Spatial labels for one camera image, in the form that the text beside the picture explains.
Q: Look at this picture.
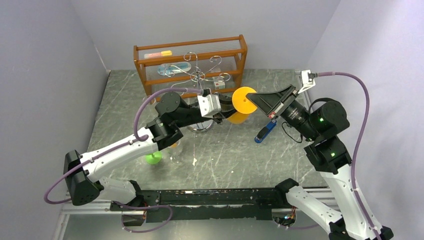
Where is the small white red box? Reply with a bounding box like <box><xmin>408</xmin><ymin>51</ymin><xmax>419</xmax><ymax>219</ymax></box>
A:
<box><xmin>212</xmin><ymin>76</ymin><xmax>226</xmax><ymax>90</ymax></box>

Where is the clear wine glass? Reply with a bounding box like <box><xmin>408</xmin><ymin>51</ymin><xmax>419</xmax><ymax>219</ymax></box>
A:
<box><xmin>168</xmin><ymin>140</ymin><xmax>183</xmax><ymax>166</ymax></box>

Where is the wooden shelf rack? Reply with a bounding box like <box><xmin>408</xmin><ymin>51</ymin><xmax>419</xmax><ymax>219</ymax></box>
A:
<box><xmin>133</xmin><ymin>34</ymin><xmax>248</xmax><ymax>95</ymax></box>

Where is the yellow plastic wine glass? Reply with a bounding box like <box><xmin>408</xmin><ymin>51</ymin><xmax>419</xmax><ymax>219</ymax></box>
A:
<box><xmin>227</xmin><ymin>86</ymin><xmax>257</xmax><ymax>125</ymax></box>

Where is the pink yellow marker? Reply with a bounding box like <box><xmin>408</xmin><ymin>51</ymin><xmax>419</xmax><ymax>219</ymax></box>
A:
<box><xmin>143</xmin><ymin>50</ymin><xmax>173</xmax><ymax>59</ymax></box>

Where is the green plastic wine glass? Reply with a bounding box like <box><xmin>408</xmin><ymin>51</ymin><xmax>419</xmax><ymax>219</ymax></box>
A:
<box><xmin>144</xmin><ymin>151</ymin><xmax>163</xmax><ymax>165</ymax></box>

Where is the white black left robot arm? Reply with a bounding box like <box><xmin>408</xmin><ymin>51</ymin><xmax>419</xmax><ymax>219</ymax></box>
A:
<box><xmin>64</xmin><ymin>88</ymin><xmax>236</xmax><ymax>210</ymax></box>

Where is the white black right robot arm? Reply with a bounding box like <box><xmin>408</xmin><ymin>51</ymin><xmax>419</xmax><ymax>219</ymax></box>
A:
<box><xmin>243</xmin><ymin>86</ymin><xmax>394</xmax><ymax>240</ymax></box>

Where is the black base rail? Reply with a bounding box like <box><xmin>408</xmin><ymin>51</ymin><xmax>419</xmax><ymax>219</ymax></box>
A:
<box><xmin>109</xmin><ymin>187</ymin><xmax>291</xmax><ymax>223</ymax></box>

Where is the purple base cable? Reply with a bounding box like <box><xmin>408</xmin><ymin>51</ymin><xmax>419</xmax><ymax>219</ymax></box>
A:
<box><xmin>112</xmin><ymin>201</ymin><xmax>174</xmax><ymax>234</ymax></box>

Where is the chrome wine glass rack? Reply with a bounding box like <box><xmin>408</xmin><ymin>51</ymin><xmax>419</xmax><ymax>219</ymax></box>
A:
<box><xmin>170</xmin><ymin>51</ymin><xmax>231</xmax><ymax>134</ymax></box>

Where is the blue packaged item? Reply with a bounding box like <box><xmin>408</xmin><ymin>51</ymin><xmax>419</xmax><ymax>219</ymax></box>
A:
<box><xmin>157</xmin><ymin>61</ymin><xmax>192</xmax><ymax>77</ymax></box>

